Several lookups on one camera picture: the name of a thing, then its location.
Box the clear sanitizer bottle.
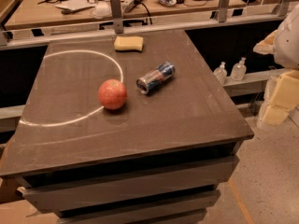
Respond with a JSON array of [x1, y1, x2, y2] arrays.
[[213, 62, 227, 85], [230, 57, 247, 81]]

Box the clear sanitizer bottle left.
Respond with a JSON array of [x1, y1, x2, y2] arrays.
[[213, 62, 227, 85]]

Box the wooden background desk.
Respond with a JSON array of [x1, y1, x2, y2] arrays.
[[4, 0, 247, 30]]

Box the clear sanitizer bottle right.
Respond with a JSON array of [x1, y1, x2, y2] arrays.
[[230, 57, 247, 81]]

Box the red apple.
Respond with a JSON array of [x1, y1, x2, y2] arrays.
[[98, 79, 127, 110]]

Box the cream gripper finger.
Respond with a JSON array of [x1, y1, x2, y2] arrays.
[[258, 70, 299, 126], [253, 31, 277, 55]]

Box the white paper sheets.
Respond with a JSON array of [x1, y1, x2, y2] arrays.
[[56, 0, 95, 11]]

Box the yellow sponge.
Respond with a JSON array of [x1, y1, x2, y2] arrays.
[[114, 36, 144, 51]]

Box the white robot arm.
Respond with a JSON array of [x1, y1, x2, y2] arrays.
[[253, 5, 299, 126]]

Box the metal railing frame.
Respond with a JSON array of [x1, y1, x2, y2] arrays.
[[0, 0, 299, 50]]

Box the red bull can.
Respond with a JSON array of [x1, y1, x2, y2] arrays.
[[136, 61, 176, 94]]

